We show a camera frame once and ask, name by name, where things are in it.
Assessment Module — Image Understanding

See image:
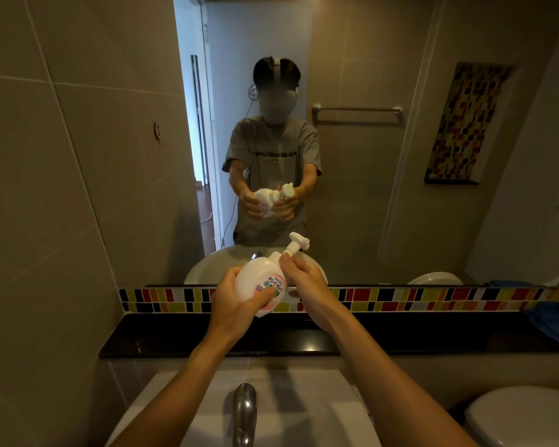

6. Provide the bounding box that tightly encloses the person's left hand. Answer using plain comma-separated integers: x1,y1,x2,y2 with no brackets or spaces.
207,266,278,346

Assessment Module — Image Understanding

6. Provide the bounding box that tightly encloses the person's right hand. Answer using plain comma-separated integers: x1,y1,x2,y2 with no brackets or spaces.
279,253,350,332

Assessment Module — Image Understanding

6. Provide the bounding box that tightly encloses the white soap bottle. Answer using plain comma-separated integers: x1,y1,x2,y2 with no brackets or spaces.
234,250,288,319

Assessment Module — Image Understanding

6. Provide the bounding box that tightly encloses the white pump dispenser head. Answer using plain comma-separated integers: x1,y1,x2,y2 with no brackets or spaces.
279,232,311,259

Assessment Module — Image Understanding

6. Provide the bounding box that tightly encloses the person's left forearm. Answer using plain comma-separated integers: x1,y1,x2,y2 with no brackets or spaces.
108,331,244,447

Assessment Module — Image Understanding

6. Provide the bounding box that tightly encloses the person's right forearm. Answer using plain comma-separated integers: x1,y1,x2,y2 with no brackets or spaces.
325,316,478,447

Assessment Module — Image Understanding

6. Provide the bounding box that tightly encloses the chrome faucet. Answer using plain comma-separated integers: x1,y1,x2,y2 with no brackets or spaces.
232,383,258,447

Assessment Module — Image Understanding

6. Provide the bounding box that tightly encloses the white wash basin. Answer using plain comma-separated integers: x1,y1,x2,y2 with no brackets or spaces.
105,368,383,447

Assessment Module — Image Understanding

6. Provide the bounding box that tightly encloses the colourful mosaic tile strip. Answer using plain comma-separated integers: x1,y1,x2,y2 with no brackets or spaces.
118,286,559,315

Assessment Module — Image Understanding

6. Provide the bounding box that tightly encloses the black stone ledge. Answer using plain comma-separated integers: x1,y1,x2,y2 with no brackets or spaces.
99,312,559,360

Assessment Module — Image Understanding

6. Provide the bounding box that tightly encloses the blue cloth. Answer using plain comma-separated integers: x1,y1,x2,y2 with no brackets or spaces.
524,300,559,352

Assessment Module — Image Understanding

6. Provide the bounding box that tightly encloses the wall mirror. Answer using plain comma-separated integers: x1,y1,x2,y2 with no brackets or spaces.
172,0,559,289

